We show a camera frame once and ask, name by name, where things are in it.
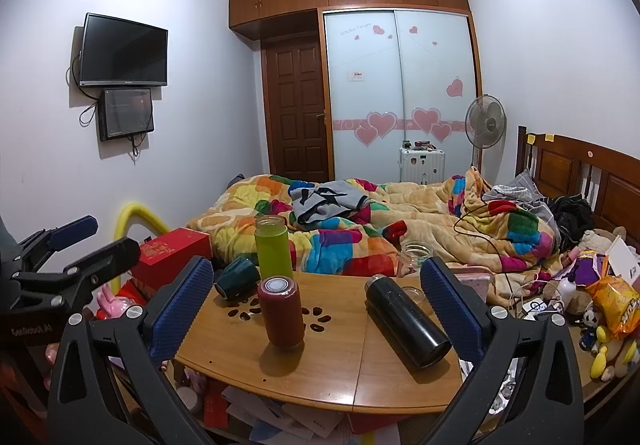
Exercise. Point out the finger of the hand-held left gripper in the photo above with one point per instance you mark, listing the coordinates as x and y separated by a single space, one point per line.
75 230
112 257

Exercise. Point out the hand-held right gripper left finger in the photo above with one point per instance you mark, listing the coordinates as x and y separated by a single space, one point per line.
181 310

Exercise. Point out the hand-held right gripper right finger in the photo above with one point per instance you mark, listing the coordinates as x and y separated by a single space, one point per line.
450 315

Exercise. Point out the red cylindrical bottle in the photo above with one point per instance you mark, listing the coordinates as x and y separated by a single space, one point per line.
281 312

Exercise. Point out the dark green cup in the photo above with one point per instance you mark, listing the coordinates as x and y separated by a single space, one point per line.
237 277

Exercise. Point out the black thermos flask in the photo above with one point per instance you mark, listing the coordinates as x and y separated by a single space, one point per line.
406 325

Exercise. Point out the pink plush toy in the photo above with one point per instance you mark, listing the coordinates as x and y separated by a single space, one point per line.
120 305

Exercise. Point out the yellow foam tube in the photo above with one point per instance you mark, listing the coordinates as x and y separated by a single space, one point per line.
137 214

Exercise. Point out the red gift box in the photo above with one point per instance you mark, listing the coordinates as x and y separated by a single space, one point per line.
172 250

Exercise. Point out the clear glass jar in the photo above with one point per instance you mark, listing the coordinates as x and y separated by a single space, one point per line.
415 259

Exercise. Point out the red envelope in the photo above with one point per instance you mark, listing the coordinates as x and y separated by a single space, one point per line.
215 405

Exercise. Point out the colourful patchwork blanket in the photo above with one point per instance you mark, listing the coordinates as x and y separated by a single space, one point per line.
425 210

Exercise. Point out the green bottle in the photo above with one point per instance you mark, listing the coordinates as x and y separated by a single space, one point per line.
273 247

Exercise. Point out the small white bottle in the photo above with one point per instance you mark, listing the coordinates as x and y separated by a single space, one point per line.
567 290

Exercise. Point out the wooden folding table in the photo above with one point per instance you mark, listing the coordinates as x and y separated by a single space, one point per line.
340 370

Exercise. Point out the grey checked pillow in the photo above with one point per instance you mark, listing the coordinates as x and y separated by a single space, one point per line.
520 190

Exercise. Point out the purple toy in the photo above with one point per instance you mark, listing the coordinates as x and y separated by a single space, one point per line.
587 270

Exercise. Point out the pile of papers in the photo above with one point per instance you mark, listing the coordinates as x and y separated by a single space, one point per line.
280 417

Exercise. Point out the white suitcase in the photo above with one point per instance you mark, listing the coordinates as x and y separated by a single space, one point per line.
421 166

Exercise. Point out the black clothing pile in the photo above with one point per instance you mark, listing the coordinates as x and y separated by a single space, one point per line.
572 217

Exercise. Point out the yellow plush toy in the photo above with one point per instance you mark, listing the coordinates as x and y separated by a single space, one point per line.
607 360

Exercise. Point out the grey and black garment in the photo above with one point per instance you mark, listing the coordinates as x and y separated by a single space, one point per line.
327 202

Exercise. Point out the orange snack bag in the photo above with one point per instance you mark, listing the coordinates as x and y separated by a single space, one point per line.
617 305

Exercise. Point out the beige teddy plush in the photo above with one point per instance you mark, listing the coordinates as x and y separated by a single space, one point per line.
602 239

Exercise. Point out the white card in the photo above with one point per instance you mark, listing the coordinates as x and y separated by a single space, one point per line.
625 257

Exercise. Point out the wooden bed headboard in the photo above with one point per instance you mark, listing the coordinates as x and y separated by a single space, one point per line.
560 165

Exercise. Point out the standing electric fan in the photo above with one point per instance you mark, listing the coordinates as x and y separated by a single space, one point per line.
485 121

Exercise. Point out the brown wooden door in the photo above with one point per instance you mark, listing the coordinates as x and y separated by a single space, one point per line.
295 110

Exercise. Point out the wardrobe with heart stickers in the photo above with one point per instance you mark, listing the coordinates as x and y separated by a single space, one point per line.
370 75

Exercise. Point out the small black wall monitor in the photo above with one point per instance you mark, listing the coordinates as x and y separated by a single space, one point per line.
126 114

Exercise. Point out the wall-mounted black television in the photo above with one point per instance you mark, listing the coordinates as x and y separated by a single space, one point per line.
124 50

